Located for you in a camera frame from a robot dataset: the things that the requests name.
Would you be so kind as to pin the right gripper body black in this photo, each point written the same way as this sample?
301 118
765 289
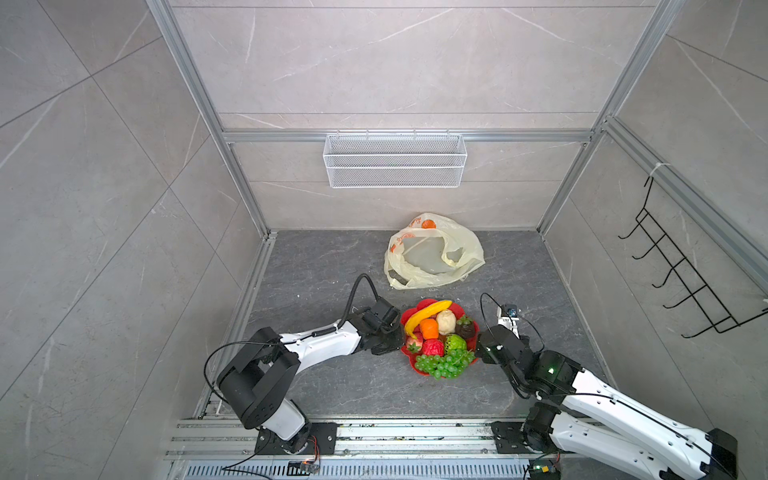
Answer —
484 354

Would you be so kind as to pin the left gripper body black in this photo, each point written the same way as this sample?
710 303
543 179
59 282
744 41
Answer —
390 339

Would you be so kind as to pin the red flower-shaped plastic plate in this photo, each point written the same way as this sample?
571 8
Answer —
458 311

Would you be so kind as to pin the fake dark brown fruit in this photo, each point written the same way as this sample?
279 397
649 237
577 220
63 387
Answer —
465 328

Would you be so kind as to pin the fake orange fruit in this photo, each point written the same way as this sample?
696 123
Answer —
429 329

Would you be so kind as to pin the fake yellow banana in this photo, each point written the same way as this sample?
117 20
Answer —
424 313

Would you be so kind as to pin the fake green grape bunch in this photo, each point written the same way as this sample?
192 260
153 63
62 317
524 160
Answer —
449 366

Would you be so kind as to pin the fake cream garlic bulb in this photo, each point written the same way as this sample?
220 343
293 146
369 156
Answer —
446 322

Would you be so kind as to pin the cream translucent plastic bag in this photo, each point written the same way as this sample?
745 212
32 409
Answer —
432 251

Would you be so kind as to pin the fake red strawberry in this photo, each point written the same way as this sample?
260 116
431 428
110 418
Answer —
414 344

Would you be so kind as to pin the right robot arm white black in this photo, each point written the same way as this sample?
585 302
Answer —
574 411

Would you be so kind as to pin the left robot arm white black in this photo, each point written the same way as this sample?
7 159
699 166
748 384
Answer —
256 381

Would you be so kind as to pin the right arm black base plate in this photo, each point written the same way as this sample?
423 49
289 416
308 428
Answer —
511 438

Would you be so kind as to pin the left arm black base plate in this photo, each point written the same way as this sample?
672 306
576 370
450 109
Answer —
320 436

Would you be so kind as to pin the white wire mesh basket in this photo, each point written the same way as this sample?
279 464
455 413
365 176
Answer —
367 161

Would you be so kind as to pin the aluminium rail frame front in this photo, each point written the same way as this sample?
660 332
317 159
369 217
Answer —
369 448

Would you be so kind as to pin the black wire hook rack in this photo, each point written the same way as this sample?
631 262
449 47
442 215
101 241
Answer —
679 266

